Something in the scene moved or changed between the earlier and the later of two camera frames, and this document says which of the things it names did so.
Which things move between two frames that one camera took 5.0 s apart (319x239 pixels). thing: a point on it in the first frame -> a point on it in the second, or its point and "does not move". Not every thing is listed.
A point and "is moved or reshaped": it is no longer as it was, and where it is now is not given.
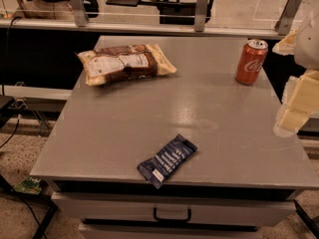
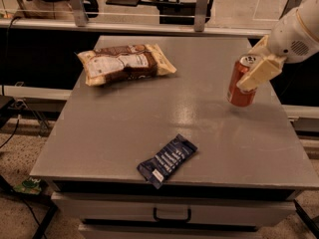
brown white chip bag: [117, 63] does not move
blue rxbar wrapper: [159, 167] does not move
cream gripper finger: [300, 103] -> [266, 70]
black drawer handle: [172, 220] does not move
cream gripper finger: [286, 45] -> [261, 47]
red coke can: [251, 61] is moved or reshaped
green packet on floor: [30, 185] does not move
